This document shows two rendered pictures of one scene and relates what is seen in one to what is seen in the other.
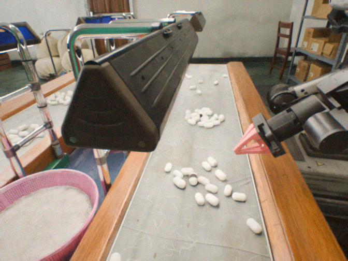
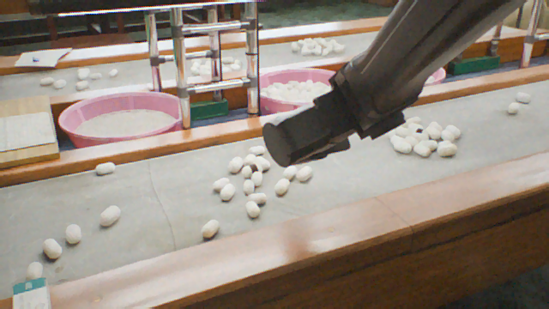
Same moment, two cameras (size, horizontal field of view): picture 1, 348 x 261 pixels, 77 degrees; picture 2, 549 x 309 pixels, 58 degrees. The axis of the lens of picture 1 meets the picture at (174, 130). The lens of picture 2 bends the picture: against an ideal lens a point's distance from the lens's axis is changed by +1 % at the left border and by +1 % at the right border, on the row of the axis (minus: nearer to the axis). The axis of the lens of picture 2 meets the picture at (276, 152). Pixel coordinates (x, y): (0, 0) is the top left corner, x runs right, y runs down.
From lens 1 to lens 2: 70 cm
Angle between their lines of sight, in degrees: 48
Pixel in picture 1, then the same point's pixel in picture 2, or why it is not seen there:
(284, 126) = not seen: hidden behind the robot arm
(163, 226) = (165, 180)
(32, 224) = (119, 126)
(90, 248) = (105, 149)
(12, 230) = (108, 123)
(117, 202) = (165, 140)
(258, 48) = not seen: outside the picture
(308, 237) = (214, 261)
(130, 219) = (159, 160)
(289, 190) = (297, 237)
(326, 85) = not seen: hidden behind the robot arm
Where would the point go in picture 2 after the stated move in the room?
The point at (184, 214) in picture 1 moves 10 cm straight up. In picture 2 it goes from (192, 186) to (188, 133)
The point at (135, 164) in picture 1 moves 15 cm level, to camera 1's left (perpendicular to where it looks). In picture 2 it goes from (231, 128) to (197, 106)
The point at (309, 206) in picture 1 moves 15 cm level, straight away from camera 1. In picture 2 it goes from (276, 257) to (395, 266)
